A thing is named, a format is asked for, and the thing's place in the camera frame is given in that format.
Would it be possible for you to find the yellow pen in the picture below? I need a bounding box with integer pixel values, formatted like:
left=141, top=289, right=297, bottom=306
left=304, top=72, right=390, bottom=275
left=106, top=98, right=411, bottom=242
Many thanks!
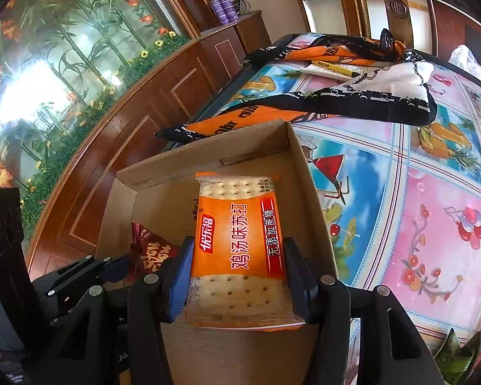
left=312, top=60, right=361, bottom=79

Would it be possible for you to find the crinkled green snack packet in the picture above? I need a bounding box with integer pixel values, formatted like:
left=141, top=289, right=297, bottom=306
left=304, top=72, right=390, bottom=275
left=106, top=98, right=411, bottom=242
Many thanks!
left=433, top=327, right=481, bottom=385

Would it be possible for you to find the wooden chair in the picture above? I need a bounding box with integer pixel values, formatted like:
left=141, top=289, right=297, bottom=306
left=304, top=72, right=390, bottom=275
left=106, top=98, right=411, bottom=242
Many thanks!
left=339, top=0, right=439, bottom=59

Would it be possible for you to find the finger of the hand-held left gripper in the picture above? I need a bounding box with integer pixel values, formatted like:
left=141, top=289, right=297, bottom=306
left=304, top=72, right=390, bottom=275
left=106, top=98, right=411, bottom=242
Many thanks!
left=31, top=254, right=95, bottom=289
left=48, top=253, right=130, bottom=301

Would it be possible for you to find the orange cracker packet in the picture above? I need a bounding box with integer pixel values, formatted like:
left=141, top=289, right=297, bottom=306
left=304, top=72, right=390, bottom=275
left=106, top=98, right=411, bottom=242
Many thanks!
left=184, top=172, right=305, bottom=331

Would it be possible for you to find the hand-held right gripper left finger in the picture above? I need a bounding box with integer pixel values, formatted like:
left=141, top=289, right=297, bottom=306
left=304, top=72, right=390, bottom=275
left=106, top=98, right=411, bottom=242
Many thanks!
left=36, top=236, right=196, bottom=385

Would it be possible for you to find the large white plastic bag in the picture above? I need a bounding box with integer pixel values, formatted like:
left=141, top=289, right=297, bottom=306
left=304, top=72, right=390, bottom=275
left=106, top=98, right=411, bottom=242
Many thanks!
left=449, top=44, right=481, bottom=81

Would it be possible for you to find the printed tablecloth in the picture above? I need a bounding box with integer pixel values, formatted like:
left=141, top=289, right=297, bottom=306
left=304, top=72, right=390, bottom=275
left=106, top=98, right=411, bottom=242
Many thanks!
left=200, top=32, right=481, bottom=385

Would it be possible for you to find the cardboard box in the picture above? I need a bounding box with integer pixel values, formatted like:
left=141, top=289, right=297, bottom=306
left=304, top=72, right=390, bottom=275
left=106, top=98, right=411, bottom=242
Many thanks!
left=95, top=119, right=339, bottom=385

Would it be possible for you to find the flower wall mural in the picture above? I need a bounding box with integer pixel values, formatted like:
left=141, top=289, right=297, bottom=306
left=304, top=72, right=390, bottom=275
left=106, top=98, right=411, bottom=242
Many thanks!
left=0, top=0, right=191, bottom=245

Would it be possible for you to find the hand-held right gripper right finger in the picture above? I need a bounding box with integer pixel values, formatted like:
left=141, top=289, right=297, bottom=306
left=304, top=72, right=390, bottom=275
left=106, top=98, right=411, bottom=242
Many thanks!
left=283, top=237, right=445, bottom=385

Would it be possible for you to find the purple spray can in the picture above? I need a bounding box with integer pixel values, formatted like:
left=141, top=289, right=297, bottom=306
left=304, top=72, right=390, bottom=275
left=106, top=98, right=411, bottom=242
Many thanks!
left=209, top=0, right=228, bottom=25
left=220, top=0, right=239, bottom=22

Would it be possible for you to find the black orange printed scarf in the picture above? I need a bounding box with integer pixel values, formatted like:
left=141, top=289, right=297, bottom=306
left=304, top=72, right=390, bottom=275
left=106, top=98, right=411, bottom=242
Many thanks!
left=156, top=28, right=437, bottom=143

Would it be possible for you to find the red candy packet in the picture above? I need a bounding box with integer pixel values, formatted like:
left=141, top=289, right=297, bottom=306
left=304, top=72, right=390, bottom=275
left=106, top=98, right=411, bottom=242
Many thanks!
left=130, top=222, right=181, bottom=285

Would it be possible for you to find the wooden cabinet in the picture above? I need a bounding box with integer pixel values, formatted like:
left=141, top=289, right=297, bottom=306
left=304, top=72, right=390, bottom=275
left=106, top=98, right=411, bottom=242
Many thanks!
left=26, top=10, right=271, bottom=281

